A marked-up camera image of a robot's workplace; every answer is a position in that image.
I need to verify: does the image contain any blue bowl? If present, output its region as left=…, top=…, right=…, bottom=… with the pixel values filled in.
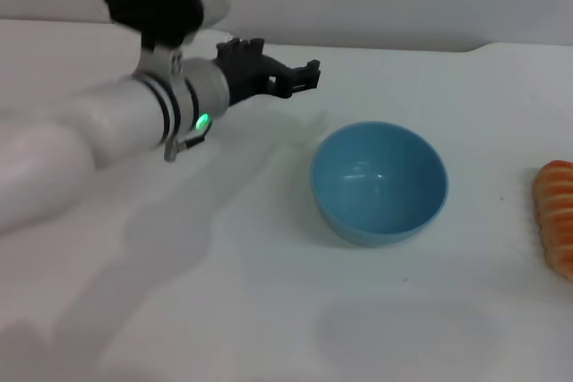
left=310, top=121, right=449, bottom=248

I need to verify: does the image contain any grey wrist connector with cable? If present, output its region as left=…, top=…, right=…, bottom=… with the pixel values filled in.
left=163, top=129, right=211, bottom=162

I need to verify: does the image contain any silver camera mounting bracket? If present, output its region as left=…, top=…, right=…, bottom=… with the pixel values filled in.
left=133, top=35, right=184, bottom=88

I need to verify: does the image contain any black white wrist camera box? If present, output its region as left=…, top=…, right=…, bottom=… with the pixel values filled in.
left=95, top=0, right=232, bottom=50

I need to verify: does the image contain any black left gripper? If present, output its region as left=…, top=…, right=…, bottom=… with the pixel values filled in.
left=216, top=37, right=321, bottom=106

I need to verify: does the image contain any golden brown bread loaf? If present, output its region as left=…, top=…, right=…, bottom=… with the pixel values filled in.
left=532, top=160, right=573, bottom=283

